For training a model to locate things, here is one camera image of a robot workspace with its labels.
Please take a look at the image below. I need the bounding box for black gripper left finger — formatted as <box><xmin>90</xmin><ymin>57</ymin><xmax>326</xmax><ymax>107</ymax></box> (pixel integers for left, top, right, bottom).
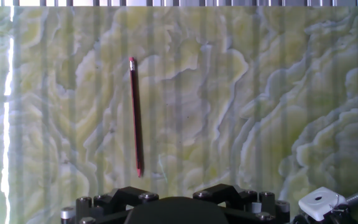
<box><xmin>60</xmin><ymin>185</ymin><xmax>160</xmax><ymax>224</ymax></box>

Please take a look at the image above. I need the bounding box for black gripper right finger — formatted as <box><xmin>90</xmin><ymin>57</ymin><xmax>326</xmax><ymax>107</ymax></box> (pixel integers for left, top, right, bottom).
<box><xmin>192</xmin><ymin>183</ymin><xmax>291</xmax><ymax>224</ymax></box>

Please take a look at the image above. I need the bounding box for red black pencil with eraser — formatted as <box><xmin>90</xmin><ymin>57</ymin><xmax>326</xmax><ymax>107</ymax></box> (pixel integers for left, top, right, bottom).
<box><xmin>128</xmin><ymin>56</ymin><xmax>144</xmax><ymax>179</ymax></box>

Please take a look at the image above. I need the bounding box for white pencil sharpener with hole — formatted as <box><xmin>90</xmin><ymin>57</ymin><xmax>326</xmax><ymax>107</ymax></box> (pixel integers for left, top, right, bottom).
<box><xmin>298</xmin><ymin>186</ymin><xmax>348</xmax><ymax>222</ymax></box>

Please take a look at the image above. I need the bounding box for green marble pattern mat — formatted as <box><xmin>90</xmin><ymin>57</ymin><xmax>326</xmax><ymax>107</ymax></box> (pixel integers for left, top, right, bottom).
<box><xmin>0</xmin><ymin>6</ymin><xmax>358</xmax><ymax>224</ymax></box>

